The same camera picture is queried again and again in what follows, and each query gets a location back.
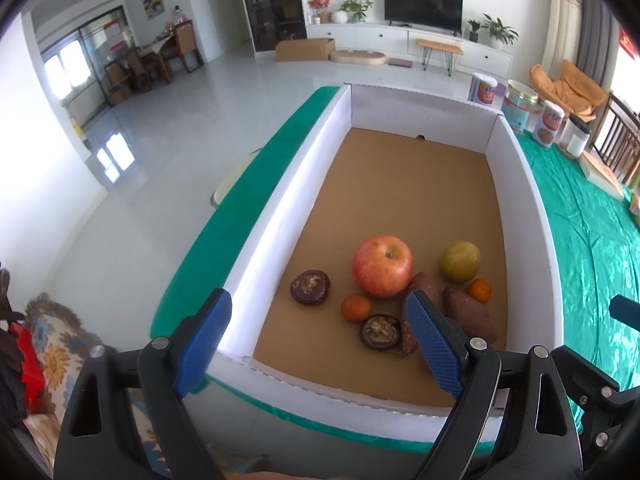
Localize flat white yellow box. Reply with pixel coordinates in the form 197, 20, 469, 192
580, 150, 628, 202

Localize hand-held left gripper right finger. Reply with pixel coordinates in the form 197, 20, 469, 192
405, 290, 583, 480

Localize glass jar gold lid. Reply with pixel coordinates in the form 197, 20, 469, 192
501, 80, 540, 135

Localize red flower vase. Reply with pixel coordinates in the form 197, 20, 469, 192
307, 0, 333, 24

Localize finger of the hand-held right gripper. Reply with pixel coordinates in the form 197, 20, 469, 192
551, 344, 640, 412
610, 294, 640, 333

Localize wooden dining chair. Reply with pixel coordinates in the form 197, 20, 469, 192
172, 20, 206, 75

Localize beige round floor cushion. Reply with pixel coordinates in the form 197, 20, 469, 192
332, 49, 388, 66

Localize large leafy potted plant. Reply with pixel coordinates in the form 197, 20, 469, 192
482, 13, 519, 51

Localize red cloth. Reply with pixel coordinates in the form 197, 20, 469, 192
10, 322, 47, 413

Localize covered standing air conditioner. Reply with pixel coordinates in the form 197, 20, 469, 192
550, 0, 585, 73

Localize black television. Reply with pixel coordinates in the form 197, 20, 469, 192
383, 0, 464, 36

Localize bushy potted plant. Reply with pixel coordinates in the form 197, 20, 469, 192
340, 0, 373, 23

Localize brown cardboard box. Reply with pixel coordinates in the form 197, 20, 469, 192
275, 37, 336, 63

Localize grey curtain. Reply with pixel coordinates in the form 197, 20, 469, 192
580, 0, 621, 96

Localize green tablecloth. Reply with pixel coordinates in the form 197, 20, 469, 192
150, 85, 640, 456

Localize dark wooden slatted bench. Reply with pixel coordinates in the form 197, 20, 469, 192
590, 91, 640, 186

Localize dark glass display cabinet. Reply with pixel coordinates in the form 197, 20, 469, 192
236, 0, 307, 53

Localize floral sofa cover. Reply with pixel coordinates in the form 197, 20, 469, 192
22, 292, 166, 480

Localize small orange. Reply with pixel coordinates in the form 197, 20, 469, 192
341, 293, 373, 322
466, 278, 492, 304

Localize red apple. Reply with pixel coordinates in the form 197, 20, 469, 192
352, 235, 415, 300

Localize beige round stool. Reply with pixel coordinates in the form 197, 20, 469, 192
210, 147, 263, 208

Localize large sweet potato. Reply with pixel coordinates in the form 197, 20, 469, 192
442, 286, 498, 346

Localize red wall hanging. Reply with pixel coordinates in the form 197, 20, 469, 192
619, 27, 640, 58

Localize clear jar black lid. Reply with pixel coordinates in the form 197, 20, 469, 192
557, 112, 592, 160

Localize wooden dining table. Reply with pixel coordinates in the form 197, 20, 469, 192
127, 42, 176, 86

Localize white cardboard box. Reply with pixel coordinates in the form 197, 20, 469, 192
207, 84, 565, 443

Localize glass sliding door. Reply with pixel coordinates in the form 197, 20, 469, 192
40, 5, 136, 131

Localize dark brown mangosteen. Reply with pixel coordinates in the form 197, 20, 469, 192
360, 314, 402, 351
290, 269, 332, 306

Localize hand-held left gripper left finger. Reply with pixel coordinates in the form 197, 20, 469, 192
52, 287, 233, 480

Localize yellow green round fruit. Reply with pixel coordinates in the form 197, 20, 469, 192
440, 241, 482, 282

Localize small sweet potato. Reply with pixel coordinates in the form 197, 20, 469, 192
399, 271, 445, 357

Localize wooden stool hairpin legs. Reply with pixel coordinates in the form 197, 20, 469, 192
416, 38, 464, 77

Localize orange lounge chair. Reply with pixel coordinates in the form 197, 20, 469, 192
530, 60, 611, 122

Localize red white tin can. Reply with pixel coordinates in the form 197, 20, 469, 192
532, 100, 566, 149
467, 72, 499, 109

